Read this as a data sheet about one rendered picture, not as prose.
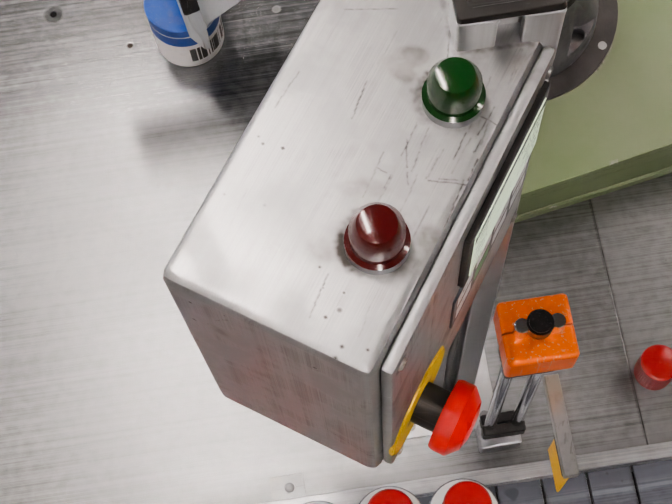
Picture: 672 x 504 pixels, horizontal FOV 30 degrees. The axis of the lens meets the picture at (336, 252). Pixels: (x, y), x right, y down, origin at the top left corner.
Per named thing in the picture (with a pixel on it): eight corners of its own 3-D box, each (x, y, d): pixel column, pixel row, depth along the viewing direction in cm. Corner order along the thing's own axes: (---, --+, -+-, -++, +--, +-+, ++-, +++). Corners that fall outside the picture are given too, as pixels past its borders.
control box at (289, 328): (218, 395, 67) (155, 276, 49) (360, 135, 72) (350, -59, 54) (390, 480, 65) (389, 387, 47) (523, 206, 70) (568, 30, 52)
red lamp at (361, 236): (332, 258, 49) (330, 236, 47) (362, 202, 50) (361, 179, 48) (392, 285, 48) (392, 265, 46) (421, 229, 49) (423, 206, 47)
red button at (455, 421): (401, 426, 60) (458, 453, 59) (435, 356, 61) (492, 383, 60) (401, 442, 63) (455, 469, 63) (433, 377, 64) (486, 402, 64)
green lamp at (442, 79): (410, 113, 51) (411, 86, 49) (437, 62, 52) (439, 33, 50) (468, 138, 51) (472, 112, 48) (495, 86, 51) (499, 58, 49)
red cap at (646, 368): (626, 365, 113) (633, 355, 110) (657, 347, 113) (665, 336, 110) (648, 397, 112) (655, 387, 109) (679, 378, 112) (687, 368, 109)
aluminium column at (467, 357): (420, 413, 112) (457, 20, 50) (412, 365, 114) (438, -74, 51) (470, 405, 112) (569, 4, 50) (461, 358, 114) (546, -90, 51)
